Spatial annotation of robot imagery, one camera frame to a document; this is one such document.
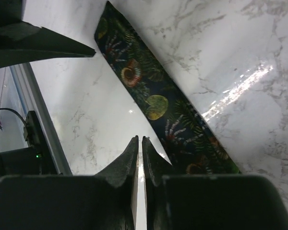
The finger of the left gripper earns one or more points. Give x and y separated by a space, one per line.
22 42

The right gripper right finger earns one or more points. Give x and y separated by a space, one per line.
208 202

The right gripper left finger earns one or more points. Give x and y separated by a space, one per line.
99 202

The dark green leaf-patterned tie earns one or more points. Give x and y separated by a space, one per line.
188 141

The aluminium frame rail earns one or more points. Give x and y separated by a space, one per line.
40 131

